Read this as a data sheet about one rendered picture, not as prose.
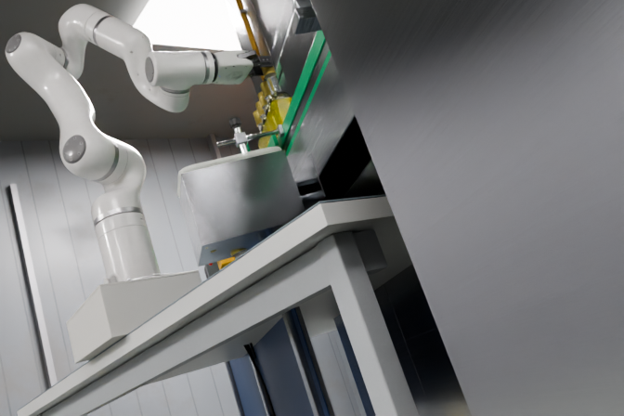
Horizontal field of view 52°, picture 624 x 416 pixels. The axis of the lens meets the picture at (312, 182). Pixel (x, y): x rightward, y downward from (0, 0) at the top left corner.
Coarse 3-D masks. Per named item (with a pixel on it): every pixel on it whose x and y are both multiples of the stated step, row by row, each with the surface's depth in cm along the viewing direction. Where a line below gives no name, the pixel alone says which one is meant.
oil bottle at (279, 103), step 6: (270, 96) 169; (276, 96) 168; (282, 96) 168; (288, 96) 168; (270, 102) 168; (276, 102) 167; (282, 102) 167; (288, 102) 167; (270, 108) 169; (276, 108) 166; (282, 108) 166; (288, 108) 167; (276, 114) 166; (282, 114) 166; (276, 120) 167; (282, 120) 165; (276, 126) 168
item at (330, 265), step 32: (320, 256) 92; (352, 256) 89; (256, 288) 104; (288, 288) 98; (320, 288) 92; (352, 288) 87; (224, 320) 112; (256, 320) 105; (352, 320) 87; (160, 352) 131; (192, 352) 121; (384, 352) 85; (96, 384) 158; (128, 384) 144; (384, 384) 83
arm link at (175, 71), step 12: (156, 60) 153; (168, 60) 154; (180, 60) 156; (192, 60) 157; (204, 60) 159; (156, 72) 153; (168, 72) 154; (180, 72) 156; (192, 72) 158; (204, 72) 159; (156, 84) 155; (168, 84) 157; (180, 84) 158; (192, 84) 161
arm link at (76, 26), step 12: (72, 12) 171; (84, 12) 170; (96, 12) 169; (60, 24) 173; (72, 24) 171; (84, 24) 168; (60, 36) 177; (72, 36) 172; (84, 36) 171; (60, 48) 180; (72, 48) 176; (84, 48) 178; (72, 60) 179; (72, 72) 181
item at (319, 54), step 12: (312, 48) 125; (324, 48) 120; (312, 60) 127; (324, 60) 122; (312, 72) 129; (300, 84) 137; (312, 84) 131; (300, 96) 139; (312, 96) 132; (300, 108) 142; (288, 120) 152; (300, 120) 143; (288, 132) 155; (288, 144) 158
